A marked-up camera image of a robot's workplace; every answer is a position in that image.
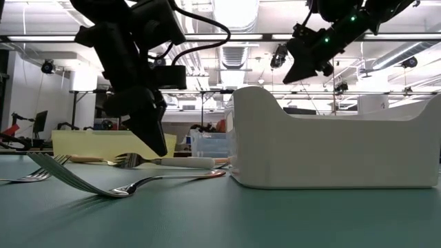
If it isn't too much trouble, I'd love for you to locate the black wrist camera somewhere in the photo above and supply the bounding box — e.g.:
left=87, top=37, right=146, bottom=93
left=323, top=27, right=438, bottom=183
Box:
left=152, top=64, right=188, bottom=91
left=291, top=23, right=313, bottom=39

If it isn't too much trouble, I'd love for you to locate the green table mat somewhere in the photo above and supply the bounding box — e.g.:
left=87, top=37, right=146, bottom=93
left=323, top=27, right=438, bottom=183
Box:
left=0, top=154, right=441, bottom=248

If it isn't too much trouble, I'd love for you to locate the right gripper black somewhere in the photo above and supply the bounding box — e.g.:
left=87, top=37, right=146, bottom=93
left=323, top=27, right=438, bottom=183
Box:
left=282, top=30, right=338, bottom=85

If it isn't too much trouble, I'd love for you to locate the white plastic bin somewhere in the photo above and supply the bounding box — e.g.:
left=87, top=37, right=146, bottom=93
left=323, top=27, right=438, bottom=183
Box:
left=225, top=85, right=441, bottom=189

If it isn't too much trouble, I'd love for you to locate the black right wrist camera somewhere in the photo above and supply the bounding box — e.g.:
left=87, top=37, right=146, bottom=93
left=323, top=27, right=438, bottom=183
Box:
left=291, top=23, right=313, bottom=39

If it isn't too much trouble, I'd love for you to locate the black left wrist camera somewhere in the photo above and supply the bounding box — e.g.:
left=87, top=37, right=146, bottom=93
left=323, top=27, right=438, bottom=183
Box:
left=152, top=64, right=188, bottom=91

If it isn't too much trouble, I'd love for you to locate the silver ventilation duct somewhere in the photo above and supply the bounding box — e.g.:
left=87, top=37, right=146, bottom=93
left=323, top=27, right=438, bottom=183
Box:
left=218, top=44, right=249, bottom=70

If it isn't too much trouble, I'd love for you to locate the thin hanging cable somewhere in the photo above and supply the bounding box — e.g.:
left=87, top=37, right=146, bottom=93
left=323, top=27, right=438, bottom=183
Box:
left=329, top=56, right=337, bottom=116

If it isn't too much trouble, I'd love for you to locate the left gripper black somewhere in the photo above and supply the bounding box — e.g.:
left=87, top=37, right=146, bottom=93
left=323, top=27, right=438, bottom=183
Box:
left=102, top=85, right=170, bottom=158

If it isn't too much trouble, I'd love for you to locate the black left camera cable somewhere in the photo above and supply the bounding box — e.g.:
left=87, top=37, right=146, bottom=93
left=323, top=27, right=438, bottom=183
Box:
left=147, top=5, right=232, bottom=68

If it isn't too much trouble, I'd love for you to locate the black monitor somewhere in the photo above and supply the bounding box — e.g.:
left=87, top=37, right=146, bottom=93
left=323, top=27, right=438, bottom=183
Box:
left=32, top=110, right=49, bottom=138
left=283, top=106, right=317, bottom=116

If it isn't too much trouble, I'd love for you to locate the clear plastic bin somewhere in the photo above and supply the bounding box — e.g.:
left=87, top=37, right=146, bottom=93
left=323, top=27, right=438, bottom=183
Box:
left=190, top=129, right=232, bottom=158

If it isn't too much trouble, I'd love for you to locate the yellow translucent plastic bin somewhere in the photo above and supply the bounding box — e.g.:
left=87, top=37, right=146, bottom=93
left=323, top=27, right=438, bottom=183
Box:
left=51, top=130, right=177, bottom=163

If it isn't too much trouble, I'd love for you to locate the white handle steel fork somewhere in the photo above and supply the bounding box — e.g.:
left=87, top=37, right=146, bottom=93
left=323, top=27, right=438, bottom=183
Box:
left=112, top=152, right=216, bottom=170
left=0, top=154, right=72, bottom=183

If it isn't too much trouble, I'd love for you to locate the red handle steel fork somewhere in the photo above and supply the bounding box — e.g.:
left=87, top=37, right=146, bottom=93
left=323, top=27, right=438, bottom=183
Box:
left=26, top=151, right=227, bottom=198

